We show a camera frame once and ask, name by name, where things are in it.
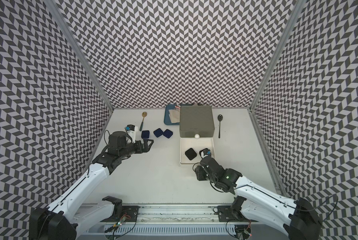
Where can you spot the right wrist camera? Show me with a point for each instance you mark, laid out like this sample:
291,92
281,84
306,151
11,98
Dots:
209,153

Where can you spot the aluminium front rail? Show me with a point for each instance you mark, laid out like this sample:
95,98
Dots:
207,213

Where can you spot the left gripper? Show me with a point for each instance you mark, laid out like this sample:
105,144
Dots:
140,149

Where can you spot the beige folded napkin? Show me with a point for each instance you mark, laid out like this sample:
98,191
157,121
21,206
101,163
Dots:
174,115

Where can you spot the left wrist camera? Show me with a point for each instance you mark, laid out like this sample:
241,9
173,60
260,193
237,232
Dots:
132,131

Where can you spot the blue tray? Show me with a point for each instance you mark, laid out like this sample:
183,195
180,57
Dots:
167,118

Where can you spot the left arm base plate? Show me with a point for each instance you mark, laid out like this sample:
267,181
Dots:
128,214

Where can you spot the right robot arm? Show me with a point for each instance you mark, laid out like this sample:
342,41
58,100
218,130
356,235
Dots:
297,219

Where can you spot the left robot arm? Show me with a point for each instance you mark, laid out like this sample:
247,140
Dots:
60,220

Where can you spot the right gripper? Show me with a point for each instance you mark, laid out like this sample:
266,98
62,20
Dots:
199,174

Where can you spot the three-drawer storage cabinet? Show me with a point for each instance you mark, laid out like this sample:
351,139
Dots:
197,130

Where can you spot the black brooch box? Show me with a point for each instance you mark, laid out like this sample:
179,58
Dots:
191,154
203,153

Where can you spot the navy brooch box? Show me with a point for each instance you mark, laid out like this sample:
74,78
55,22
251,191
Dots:
158,132
168,133
145,134

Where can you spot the black spoon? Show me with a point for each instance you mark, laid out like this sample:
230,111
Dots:
220,118

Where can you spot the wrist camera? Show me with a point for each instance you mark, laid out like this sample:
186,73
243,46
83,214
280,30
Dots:
209,153
132,131

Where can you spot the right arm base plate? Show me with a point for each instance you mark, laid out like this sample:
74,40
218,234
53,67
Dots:
226,213

